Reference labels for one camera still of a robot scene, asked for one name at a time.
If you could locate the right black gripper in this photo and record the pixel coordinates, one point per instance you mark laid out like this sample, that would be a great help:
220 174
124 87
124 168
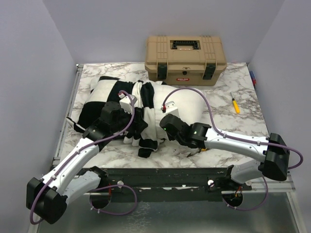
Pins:
170 137

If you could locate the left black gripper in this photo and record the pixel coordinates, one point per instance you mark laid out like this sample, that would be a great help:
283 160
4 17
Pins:
139 124

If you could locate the white pillow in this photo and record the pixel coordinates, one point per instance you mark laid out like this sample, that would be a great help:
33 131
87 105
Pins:
190 104

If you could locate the black white checkered pillowcase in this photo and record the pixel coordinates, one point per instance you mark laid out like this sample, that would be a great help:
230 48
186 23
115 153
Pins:
142 98

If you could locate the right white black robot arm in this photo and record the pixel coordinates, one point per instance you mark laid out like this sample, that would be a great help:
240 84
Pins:
269 155

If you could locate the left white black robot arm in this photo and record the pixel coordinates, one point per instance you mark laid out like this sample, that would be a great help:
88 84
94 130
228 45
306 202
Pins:
49 196

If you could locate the yellow black pliers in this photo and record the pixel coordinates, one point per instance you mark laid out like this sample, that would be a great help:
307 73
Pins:
196 151

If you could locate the tan plastic toolbox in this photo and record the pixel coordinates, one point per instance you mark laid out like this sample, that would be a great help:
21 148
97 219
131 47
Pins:
185 60

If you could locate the blue red object at edge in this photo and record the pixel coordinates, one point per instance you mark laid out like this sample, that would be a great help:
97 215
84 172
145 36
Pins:
254 82

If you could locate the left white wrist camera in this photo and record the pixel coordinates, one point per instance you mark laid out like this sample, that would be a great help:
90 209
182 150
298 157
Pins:
126 102

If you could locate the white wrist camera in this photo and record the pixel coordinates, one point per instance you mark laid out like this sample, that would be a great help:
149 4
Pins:
170 108
126 102

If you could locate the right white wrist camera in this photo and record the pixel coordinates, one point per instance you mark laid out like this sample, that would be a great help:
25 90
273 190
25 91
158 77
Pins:
170 108

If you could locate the black metal base rail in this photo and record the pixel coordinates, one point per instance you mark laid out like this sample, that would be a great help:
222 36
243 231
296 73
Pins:
152 184

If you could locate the yellow handled screwdriver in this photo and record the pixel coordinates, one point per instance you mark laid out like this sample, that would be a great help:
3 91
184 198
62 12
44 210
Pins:
236 107

